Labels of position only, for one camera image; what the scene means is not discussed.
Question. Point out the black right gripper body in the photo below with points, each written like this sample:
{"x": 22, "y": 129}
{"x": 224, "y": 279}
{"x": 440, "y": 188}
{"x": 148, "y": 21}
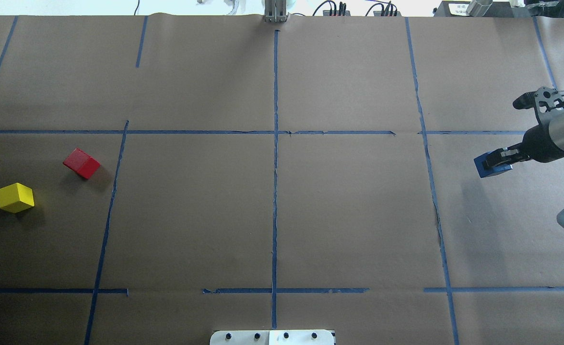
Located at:
{"x": 539, "y": 143}

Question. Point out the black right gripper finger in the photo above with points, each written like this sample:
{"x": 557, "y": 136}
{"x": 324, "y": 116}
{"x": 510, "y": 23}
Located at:
{"x": 502, "y": 166}
{"x": 504, "y": 154}

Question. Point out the blue wooden block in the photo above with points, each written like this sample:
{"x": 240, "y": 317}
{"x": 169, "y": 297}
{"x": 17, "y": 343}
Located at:
{"x": 485, "y": 171}

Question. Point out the red wooden block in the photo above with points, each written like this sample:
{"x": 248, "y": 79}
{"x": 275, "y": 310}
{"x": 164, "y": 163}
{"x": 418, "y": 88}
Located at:
{"x": 81, "y": 163}

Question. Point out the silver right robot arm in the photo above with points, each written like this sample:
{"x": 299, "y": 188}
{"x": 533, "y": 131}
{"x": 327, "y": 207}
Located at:
{"x": 556, "y": 132}

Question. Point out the small metal cup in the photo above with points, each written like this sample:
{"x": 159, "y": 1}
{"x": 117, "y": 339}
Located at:
{"x": 478, "y": 8}

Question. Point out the black box on desk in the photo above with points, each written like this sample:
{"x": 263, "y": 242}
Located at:
{"x": 498, "y": 9}

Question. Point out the black power strip far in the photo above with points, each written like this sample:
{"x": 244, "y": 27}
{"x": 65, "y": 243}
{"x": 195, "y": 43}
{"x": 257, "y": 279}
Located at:
{"x": 387, "y": 9}

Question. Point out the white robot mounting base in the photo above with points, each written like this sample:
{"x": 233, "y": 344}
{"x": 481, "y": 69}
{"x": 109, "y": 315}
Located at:
{"x": 273, "y": 337}

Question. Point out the yellow wooden block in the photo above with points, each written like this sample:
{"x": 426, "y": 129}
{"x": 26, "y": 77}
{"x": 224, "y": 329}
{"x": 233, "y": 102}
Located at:
{"x": 16, "y": 197}

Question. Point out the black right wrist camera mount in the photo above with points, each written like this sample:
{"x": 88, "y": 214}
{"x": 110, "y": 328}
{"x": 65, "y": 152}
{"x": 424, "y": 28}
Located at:
{"x": 547, "y": 103}

